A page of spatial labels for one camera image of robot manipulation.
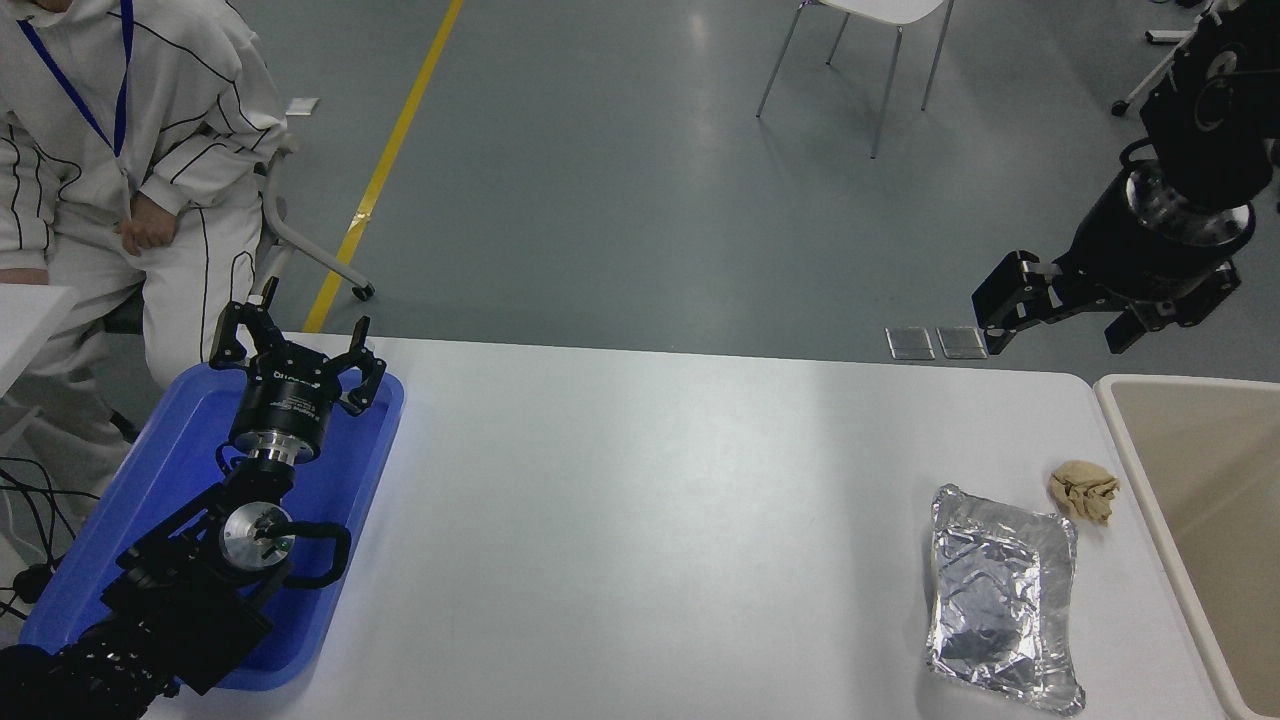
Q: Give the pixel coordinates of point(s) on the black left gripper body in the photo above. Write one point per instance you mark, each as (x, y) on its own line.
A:
(290, 400)

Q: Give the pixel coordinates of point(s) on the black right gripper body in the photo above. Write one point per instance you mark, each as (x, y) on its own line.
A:
(1120, 260)

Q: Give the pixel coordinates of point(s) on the silver foil plate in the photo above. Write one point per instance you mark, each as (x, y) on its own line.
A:
(1000, 600)

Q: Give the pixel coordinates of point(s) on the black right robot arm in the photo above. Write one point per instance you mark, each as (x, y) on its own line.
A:
(1215, 100)

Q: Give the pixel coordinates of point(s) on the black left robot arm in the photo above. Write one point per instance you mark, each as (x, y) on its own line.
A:
(190, 600)

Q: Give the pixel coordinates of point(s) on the metal floor plate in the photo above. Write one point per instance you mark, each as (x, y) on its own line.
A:
(910, 343)
(962, 343)

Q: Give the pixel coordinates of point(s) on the person's left hand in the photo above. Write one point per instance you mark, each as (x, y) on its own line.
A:
(148, 225)

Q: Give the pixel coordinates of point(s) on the person's right hand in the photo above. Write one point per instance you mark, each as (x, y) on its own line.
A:
(20, 276)

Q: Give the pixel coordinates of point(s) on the white-framed office chair with castors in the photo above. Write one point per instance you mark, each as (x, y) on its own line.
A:
(300, 245)

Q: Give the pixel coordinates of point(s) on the blue plastic tray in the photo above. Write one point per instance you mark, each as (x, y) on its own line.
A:
(170, 460)

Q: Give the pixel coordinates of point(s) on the large pale bin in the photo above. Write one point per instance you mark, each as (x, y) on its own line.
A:
(1210, 480)

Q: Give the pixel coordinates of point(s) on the white rolling chair base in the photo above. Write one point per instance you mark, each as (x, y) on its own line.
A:
(1150, 75)

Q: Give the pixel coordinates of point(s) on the crumpled tan paper ball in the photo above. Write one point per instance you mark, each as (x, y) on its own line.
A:
(1085, 492)

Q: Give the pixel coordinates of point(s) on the white paper scrap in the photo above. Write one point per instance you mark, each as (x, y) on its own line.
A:
(303, 105)

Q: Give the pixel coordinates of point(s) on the small white side table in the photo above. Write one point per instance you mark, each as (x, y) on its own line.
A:
(25, 325)

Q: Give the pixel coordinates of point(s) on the seated person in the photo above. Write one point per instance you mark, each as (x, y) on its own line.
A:
(170, 90)

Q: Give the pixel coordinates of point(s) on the white chair with metal legs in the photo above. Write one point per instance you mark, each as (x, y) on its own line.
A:
(880, 15)

